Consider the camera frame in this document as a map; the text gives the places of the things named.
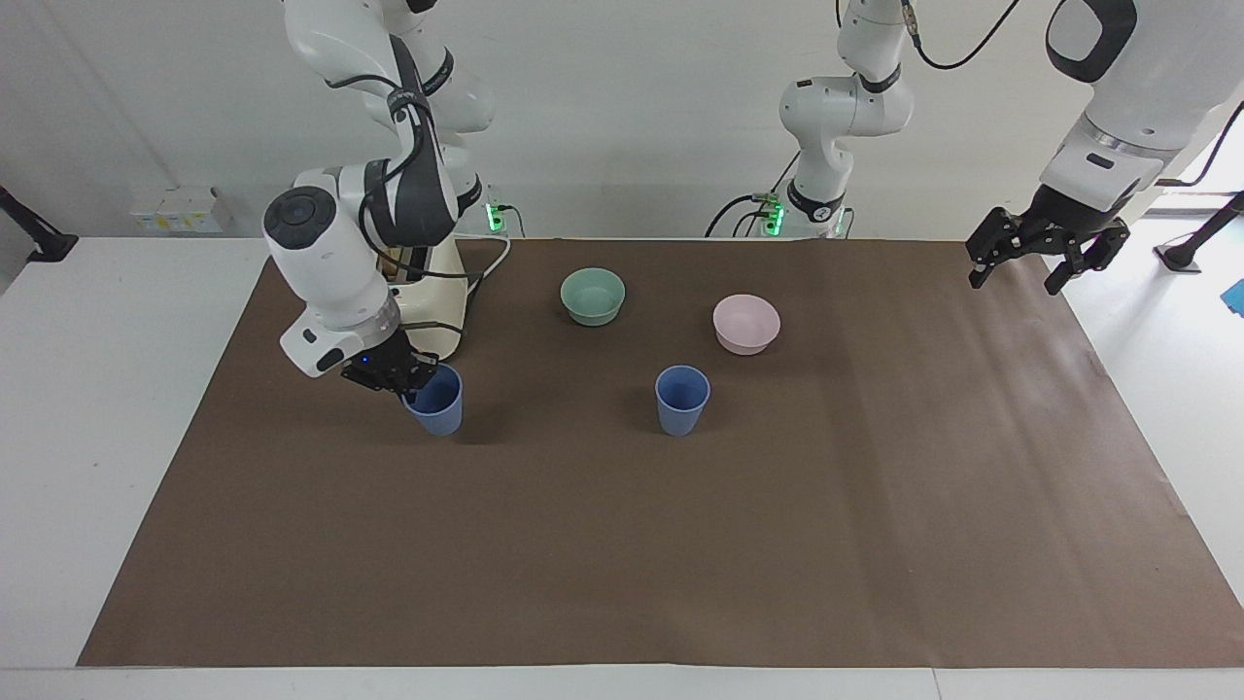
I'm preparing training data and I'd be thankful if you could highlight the pink bowl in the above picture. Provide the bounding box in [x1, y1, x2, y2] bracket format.
[711, 294, 782, 357]

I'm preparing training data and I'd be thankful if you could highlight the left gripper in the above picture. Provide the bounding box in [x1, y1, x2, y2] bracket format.
[964, 184, 1131, 297]

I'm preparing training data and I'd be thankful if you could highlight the blue cup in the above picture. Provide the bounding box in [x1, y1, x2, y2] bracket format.
[654, 365, 712, 438]
[402, 363, 466, 438]

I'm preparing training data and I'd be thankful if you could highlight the white wall socket box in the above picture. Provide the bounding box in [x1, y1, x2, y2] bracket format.
[129, 186, 235, 235]

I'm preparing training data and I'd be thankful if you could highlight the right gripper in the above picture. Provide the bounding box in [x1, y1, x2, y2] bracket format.
[339, 329, 439, 405]

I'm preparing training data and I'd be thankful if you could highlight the white cable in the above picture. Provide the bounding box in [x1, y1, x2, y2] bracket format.
[465, 236, 513, 295]

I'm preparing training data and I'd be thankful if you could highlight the green bowl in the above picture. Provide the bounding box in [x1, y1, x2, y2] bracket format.
[560, 267, 627, 328]

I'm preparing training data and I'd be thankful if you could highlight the black stand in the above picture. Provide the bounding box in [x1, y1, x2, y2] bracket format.
[1154, 190, 1244, 272]
[0, 185, 80, 264]

